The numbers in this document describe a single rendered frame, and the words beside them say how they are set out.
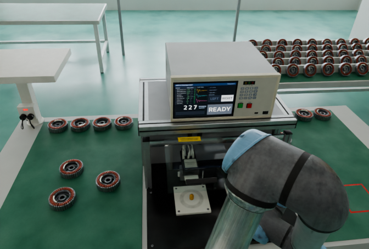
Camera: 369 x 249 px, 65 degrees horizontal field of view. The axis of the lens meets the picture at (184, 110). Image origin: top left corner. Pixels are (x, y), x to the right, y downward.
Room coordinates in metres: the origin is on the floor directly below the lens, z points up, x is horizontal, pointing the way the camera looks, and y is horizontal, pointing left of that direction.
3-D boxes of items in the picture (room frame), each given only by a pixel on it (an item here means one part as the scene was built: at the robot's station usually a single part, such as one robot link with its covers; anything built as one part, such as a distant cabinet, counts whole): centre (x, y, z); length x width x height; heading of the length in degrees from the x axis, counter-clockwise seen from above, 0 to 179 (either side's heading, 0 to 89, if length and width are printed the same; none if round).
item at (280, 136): (0.97, -0.15, 1.03); 0.62 x 0.01 x 0.03; 98
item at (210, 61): (1.20, -0.13, 1.22); 0.44 x 0.39 x 0.20; 98
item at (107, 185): (0.96, 0.35, 0.77); 0.11 x 0.11 x 0.04
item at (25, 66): (1.33, 0.81, 0.98); 0.37 x 0.35 x 0.46; 98
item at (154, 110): (1.19, -0.12, 1.09); 0.68 x 0.44 x 0.05; 98
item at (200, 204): (0.86, -0.04, 0.78); 0.15 x 0.15 x 0.01; 8
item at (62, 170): (1.03, 0.55, 0.77); 0.11 x 0.11 x 0.04
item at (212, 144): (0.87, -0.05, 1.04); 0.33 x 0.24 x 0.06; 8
